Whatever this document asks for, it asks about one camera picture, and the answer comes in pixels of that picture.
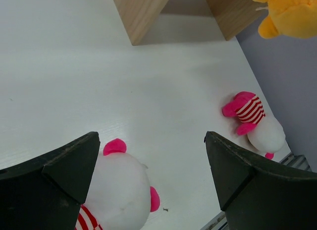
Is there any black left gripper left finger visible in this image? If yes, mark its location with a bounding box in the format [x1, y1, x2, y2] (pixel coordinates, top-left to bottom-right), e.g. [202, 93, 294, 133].
[0, 132, 100, 230]

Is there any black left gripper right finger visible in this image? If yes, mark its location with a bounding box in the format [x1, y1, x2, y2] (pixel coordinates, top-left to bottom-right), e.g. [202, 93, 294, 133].
[204, 131, 317, 230]

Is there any wooden shelf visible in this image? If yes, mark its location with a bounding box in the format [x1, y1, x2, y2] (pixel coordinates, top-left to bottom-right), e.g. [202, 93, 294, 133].
[113, 0, 263, 46]

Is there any white doll right face down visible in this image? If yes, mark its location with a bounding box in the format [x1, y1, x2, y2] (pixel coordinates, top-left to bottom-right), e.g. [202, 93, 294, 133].
[221, 91, 286, 160]

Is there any white doll face down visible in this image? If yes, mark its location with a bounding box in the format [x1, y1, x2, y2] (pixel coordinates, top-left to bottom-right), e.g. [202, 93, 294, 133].
[75, 138, 160, 230]
[221, 91, 286, 160]

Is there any white doll centre face down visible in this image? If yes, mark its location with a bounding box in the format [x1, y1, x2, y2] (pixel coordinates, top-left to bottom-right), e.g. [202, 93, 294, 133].
[75, 138, 160, 230]

